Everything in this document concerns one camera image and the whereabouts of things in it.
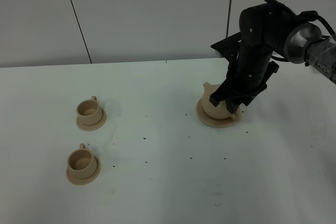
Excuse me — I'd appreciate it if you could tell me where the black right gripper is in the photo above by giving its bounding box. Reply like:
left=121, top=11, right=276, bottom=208
left=209, top=42, right=279, bottom=114

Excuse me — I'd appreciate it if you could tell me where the beige teapot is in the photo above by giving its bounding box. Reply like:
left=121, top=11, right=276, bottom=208
left=197, top=82, right=236, bottom=120

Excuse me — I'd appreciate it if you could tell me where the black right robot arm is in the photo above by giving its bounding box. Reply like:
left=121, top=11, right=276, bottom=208
left=209, top=0, right=335, bottom=114

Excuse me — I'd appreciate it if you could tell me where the beige teapot saucer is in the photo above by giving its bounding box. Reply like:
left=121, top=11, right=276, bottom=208
left=196, top=99, right=241, bottom=129

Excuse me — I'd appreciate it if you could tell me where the far beige teacup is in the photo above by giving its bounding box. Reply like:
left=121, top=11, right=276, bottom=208
left=76, top=96, right=103, bottom=126

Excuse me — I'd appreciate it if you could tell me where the beige teacup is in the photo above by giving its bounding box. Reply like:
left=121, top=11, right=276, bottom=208
left=76, top=96, right=103, bottom=126
left=67, top=143, right=98, bottom=180

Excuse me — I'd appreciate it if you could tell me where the far beige cup saucer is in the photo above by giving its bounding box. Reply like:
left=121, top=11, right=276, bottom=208
left=76, top=110, right=107, bottom=131

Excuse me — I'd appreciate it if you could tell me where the beige cup saucer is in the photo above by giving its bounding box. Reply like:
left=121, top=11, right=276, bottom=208
left=76, top=110, right=107, bottom=131
left=66, top=157, right=101, bottom=186

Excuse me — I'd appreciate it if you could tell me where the near beige teacup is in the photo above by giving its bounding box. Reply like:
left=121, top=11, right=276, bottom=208
left=67, top=143, right=98, bottom=180

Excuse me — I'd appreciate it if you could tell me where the near beige cup saucer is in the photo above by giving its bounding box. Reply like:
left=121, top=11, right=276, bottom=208
left=66, top=157, right=101, bottom=186

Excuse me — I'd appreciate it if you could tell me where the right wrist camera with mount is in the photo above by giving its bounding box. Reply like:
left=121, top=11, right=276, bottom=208
left=211, top=32, right=242, bottom=62

